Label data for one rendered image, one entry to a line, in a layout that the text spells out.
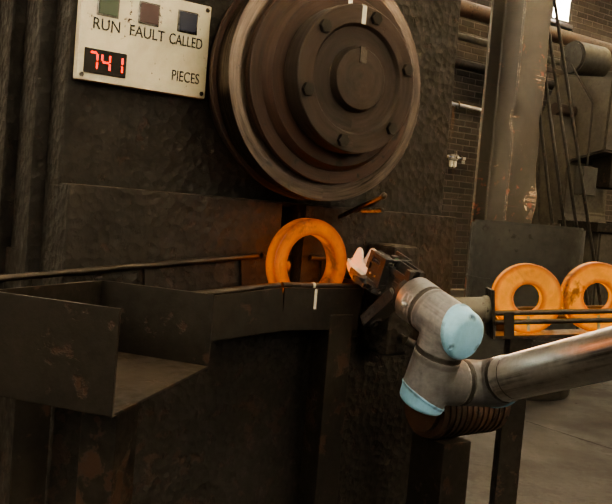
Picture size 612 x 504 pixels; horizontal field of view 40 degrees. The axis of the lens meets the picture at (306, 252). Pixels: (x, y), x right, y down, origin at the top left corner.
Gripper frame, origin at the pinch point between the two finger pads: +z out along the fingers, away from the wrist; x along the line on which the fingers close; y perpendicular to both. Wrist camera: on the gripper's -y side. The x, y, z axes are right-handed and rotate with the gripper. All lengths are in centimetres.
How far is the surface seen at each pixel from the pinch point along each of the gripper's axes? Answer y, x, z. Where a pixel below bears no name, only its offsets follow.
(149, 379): -5, 60, -35
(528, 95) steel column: 18, -335, 268
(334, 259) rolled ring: 2.0, 6.7, -2.2
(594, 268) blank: 11, -47, -24
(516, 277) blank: 5.1, -33.2, -15.9
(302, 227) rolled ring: 8.0, 15.7, -0.8
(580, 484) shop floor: -82, -134, 8
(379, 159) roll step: 23.5, 0.3, 0.7
